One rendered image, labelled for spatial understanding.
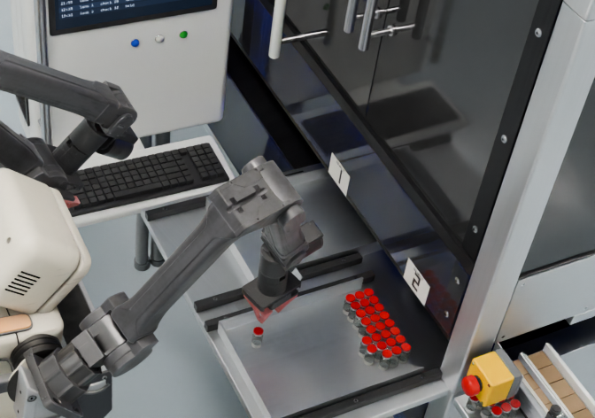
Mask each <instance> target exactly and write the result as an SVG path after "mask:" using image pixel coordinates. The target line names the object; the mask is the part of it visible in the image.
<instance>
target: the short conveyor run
mask: <svg viewBox="0 0 595 418"><path fill-rule="evenodd" d="M513 363H514V364H515V366H516V367H517V368H518V369H519V370H520V372H521V373H522V375H523V378H522V382H521V384H520V387H519V389H518V391H517V393H516V395H514V399H518V400H519V401H520V402H521V406H520V407H519V411H520V412H521V413H522V415H523V417H524V418H595V399H593V398H592V397H591V395H590V394H589V393H588V391H587V390H586V389H585V388H584V387H583V386H582V384H581V383H580V382H579V381H578V379H577V378H576V377H575V375H574V374H573V373H572V371H571V370H570V369H569V368H568V366H567V365H566V364H565V362H564V361H563V360H562V358H561V357H560V356H559V354H558V353H557V352H556V351H555V350H554V349H553V347H552V346H551V345H550V344H549V343H546V344H545V347H544V349H543V350H542V351H541V352H536V353H534V354H531V355H529V356H527V355H526V353H525V352H521V353H520V354H519V357H518V360H515V361H513Z"/></svg>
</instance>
